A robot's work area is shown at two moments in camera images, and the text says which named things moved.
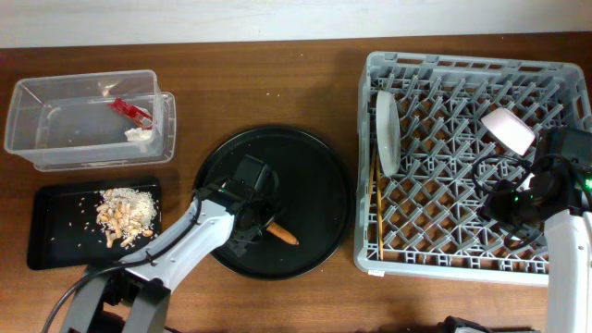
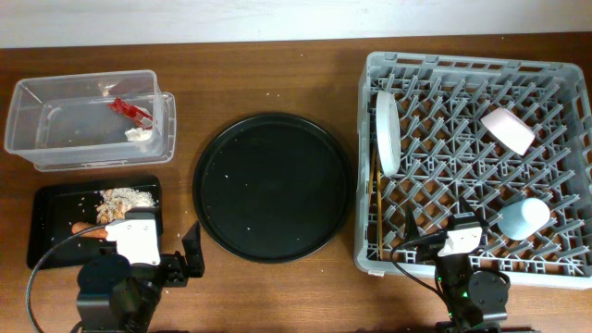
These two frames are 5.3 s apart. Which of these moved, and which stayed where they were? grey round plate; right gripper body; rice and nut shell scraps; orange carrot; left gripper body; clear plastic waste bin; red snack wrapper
Moved: right gripper body; orange carrot; left gripper body
Stayed: rice and nut shell scraps; grey round plate; clear plastic waste bin; red snack wrapper
